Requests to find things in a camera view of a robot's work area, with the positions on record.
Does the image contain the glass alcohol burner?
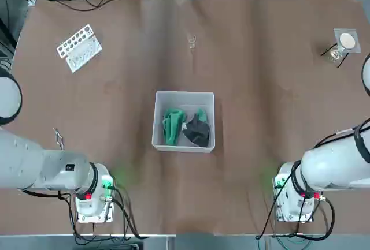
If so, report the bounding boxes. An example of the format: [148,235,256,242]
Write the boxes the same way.
[328,48,343,63]

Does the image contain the clear glass beaker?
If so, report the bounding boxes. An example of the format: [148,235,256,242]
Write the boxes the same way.
[187,33,200,51]

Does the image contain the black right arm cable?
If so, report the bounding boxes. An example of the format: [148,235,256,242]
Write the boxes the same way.
[256,195,336,240]

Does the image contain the grey and green cloth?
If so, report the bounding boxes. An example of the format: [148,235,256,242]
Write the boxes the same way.
[181,107,212,148]

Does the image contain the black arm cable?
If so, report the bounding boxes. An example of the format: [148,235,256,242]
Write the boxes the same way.
[17,186,151,240]
[256,195,336,240]

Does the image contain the green cable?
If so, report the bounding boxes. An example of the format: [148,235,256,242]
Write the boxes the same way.
[274,229,315,250]

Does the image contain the white test tube rack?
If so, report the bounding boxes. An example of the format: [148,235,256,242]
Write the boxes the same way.
[55,23,103,74]

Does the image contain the white plastic box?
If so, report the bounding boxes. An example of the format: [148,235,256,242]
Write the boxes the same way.
[151,89,216,154]

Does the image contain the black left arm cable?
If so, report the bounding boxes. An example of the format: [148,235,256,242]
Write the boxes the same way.
[17,186,151,240]

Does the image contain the tripod stand with wire gauze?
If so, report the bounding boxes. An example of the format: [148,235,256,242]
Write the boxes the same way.
[320,28,362,69]

